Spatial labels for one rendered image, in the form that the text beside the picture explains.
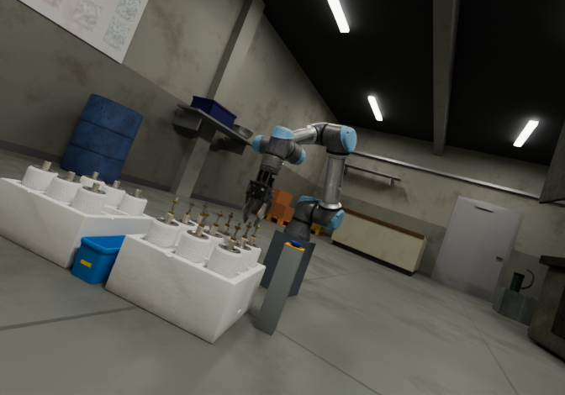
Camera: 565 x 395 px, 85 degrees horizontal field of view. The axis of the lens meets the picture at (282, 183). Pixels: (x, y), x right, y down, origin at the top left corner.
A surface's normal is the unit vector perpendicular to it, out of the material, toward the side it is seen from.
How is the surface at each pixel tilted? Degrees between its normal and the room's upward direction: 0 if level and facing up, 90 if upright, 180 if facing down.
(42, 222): 90
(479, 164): 90
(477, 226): 90
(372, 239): 90
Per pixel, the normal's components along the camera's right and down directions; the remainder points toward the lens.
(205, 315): -0.18, -0.13
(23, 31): 0.83, 0.28
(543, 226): -0.44, -0.22
